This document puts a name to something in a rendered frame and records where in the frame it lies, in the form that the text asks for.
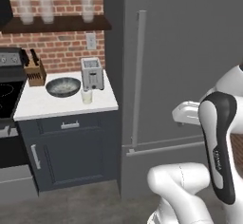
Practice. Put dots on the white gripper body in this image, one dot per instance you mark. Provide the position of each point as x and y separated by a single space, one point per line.
186 112

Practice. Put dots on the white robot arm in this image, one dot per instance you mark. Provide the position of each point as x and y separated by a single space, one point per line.
186 183

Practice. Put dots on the grey fridge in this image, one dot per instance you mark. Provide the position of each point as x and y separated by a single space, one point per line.
177 76

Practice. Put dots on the grey fridge door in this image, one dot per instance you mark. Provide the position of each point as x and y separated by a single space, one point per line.
183 60

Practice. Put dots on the glass of lemonade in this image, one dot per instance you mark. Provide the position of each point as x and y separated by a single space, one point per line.
86 96

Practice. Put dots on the dark grey ice bowl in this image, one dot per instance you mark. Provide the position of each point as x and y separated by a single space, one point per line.
63 87

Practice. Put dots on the silver toaster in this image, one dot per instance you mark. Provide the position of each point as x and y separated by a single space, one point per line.
92 74

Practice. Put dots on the dark blue drawer front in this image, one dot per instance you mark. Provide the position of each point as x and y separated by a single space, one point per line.
71 123

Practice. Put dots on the dark blue cabinet door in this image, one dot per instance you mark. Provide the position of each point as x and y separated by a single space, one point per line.
74 153

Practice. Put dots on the clear glass jar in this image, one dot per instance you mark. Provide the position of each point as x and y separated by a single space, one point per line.
24 6
46 6
87 5

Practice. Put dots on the wooden knife block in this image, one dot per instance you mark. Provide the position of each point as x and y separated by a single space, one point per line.
34 72

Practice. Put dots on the black stove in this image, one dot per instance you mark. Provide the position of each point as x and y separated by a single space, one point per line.
9 107

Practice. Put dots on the black range hood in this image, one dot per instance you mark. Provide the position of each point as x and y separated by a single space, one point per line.
4 3

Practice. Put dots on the white wall outlet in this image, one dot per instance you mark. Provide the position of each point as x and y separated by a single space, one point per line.
90 41

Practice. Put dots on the dark wooden wall shelf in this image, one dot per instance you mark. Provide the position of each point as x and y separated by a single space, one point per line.
57 24

